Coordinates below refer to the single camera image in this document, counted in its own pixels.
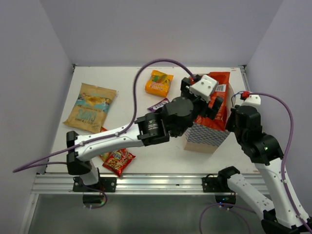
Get orange Fox's fruits candy bag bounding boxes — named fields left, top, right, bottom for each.
left=99, top=127, right=112, bottom=162

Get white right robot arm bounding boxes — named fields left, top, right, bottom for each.
left=217, top=105, right=312, bottom=234

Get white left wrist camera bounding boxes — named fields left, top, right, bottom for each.
left=189, top=75, right=219, bottom=103

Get purple Fox's candy bag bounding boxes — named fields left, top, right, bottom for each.
left=147, top=98, right=170, bottom=113

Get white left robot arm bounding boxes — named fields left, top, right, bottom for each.
left=66, top=75, right=223, bottom=192

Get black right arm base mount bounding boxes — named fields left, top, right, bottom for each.
left=201, top=174, right=233, bottom=193

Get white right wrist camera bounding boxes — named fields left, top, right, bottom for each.
left=240, top=91, right=261, bottom=108

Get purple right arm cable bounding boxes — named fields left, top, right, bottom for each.
left=199, top=92, right=312, bottom=234

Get red rice cracker snack bag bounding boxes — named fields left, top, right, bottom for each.
left=102, top=148, right=136, bottom=177

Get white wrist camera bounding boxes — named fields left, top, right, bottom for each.
left=189, top=75, right=219, bottom=103
left=240, top=91, right=261, bottom=108

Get red chip bag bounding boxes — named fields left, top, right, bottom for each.
left=195, top=72, right=230, bottom=131

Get aluminium table edge rail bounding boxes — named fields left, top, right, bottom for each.
left=238, top=65, right=250, bottom=91

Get front aluminium mounting rail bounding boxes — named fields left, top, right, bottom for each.
left=31, top=173, right=205, bottom=195

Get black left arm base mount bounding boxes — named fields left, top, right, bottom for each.
left=73, top=176, right=117, bottom=193

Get beige kraft chips bag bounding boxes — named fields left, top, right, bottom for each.
left=64, top=83, right=117, bottom=133

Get orange mango candy bag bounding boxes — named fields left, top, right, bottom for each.
left=145, top=70, right=174, bottom=98

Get checkered paper bag blue handles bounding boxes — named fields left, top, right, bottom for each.
left=184, top=84, right=234, bottom=154

